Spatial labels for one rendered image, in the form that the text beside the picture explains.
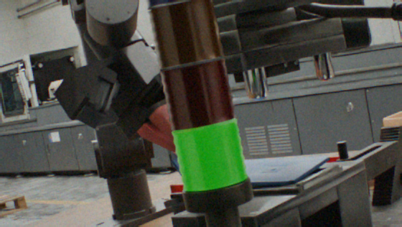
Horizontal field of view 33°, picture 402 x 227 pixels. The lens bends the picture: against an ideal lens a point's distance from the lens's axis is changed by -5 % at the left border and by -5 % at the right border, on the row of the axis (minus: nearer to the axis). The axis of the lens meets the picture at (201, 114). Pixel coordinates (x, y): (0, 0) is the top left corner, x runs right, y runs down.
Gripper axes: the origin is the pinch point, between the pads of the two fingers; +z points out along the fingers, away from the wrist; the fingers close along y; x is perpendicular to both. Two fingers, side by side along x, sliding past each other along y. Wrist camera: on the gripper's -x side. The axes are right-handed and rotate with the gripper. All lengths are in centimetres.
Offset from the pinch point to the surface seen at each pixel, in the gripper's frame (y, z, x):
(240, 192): 27.2, 8.3, -27.4
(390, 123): -100, 6, 213
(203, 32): 31.4, 0.3, -26.7
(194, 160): 27.0, 5.4, -28.7
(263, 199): 10.2, 8.2, -7.2
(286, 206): 12.8, 10.1, -8.2
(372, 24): -198, -70, 461
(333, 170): 12.7, 10.0, 1.0
